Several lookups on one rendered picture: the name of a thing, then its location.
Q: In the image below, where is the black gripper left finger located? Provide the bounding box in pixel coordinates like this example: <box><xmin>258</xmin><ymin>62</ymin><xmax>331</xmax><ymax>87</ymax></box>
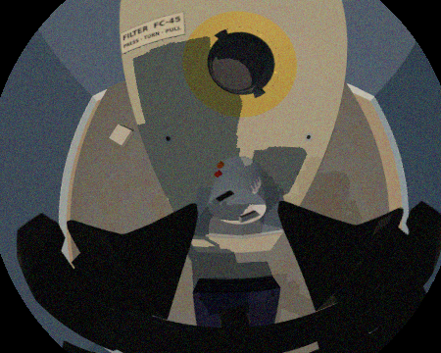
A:
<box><xmin>67</xmin><ymin>203</ymin><xmax>198</xmax><ymax>320</ymax></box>

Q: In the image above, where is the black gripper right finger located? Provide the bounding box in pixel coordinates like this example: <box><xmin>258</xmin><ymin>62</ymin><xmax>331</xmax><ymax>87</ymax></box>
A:
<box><xmin>278</xmin><ymin>201</ymin><xmax>404</xmax><ymax>311</ymax></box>

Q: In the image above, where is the tan rectangular block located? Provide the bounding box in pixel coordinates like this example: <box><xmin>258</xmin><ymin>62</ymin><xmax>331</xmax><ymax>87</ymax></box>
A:
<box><xmin>110</xmin><ymin>125</ymin><xmax>133</xmax><ymax>148</ymax></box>

